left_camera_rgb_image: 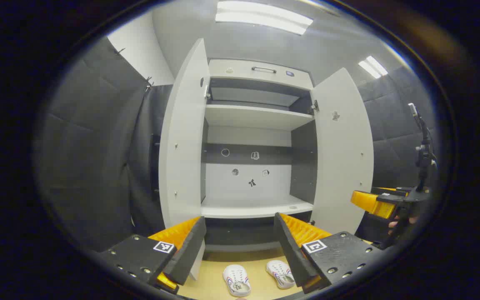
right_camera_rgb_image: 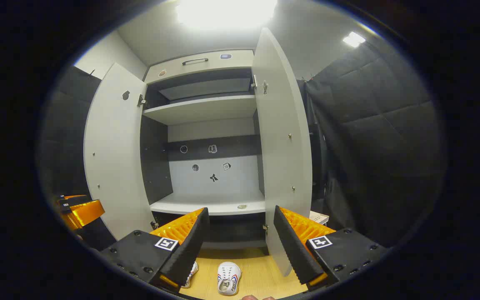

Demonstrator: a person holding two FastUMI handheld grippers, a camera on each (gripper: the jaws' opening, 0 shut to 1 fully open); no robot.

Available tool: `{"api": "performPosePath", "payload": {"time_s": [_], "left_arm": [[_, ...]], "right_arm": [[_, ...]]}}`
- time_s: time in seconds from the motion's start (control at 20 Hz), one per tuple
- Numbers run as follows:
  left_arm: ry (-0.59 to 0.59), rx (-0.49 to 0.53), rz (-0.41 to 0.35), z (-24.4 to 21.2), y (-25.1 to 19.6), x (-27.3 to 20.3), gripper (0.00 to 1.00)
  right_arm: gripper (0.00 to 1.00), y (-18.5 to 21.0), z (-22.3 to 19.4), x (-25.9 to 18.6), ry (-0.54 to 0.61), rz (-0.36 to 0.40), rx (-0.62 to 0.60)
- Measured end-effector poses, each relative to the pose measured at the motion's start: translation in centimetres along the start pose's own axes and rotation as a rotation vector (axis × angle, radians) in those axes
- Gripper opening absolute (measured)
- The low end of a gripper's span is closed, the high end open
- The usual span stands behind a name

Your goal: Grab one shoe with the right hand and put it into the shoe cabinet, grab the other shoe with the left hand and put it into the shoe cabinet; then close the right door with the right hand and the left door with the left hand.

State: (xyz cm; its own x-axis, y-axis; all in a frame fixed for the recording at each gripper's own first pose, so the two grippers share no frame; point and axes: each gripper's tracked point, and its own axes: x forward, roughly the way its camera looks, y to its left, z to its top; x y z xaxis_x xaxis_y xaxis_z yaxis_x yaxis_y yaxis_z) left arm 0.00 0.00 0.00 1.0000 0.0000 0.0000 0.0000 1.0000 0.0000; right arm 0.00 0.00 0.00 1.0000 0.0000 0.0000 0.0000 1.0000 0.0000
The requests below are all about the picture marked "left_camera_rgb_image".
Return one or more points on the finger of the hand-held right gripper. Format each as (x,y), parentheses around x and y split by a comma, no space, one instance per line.
(394,191)
(371,203)

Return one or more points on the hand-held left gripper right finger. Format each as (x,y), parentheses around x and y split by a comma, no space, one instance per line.
(292,254)

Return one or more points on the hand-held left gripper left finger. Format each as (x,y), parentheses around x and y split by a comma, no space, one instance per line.
(186,254)

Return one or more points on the white canvas shoe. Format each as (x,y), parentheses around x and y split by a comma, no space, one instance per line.
(281,275)
(236,280)

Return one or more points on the white shoe cabinet door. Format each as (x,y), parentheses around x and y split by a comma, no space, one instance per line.
(342,166)
(181,146)

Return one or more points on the white shoe cabinet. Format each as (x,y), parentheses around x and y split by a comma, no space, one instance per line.
(248,208)

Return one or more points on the black backdrop cloth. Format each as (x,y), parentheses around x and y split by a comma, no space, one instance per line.
(90,158)
(394,133)

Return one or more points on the long ceiling light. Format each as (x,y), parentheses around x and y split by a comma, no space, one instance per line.
(265,16)
(373,66)

